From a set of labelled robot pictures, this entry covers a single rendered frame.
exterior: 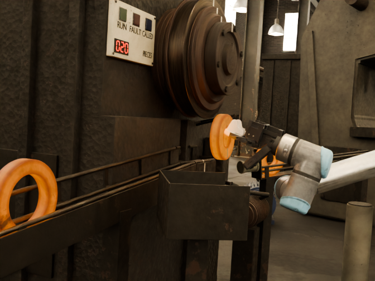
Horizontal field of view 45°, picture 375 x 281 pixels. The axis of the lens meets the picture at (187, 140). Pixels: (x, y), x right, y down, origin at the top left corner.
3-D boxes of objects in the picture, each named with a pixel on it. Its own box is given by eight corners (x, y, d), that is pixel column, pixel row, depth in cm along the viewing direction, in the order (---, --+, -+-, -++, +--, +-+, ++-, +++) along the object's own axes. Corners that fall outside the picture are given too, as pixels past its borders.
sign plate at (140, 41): (105, 56, 144) (109, -2, 143) (148, 66, 167) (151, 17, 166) (111, 56, 143) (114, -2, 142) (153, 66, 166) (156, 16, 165)
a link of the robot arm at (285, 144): (291, 163, 150) (284, 165, 141) (278, 157, 152) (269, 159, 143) (301, 137, 148) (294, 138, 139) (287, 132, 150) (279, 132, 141)
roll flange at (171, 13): (139, 114, 166) (146, -16, 164) (194, 117, 208) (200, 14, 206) (163, 116, 162) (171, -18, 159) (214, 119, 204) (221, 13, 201)
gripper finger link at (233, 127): (224, 115, 155) (249, 124, 151) (219, 131, 156) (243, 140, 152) (221, 115, 152) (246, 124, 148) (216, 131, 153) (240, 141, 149)
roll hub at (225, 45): (201, 92, 165) (206, 14, 164) (229, 97, 190) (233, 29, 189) (216, 92, 163) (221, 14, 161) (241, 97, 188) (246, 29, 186)
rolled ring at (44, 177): (44, 248, 107) (33, 246, 108) (66, 173, 112) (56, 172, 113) (-15, 235, 91) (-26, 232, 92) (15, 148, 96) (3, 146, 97)
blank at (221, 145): (208, 117, 148) (218, 117, 146) (226, 111, 161) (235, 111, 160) (209, 163, 151) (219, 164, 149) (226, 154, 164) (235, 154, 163)
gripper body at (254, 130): (254, 119, 154) (287, 131, 149) (246, 143, 156) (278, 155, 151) (246, 119, 147) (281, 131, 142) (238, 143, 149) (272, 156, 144)
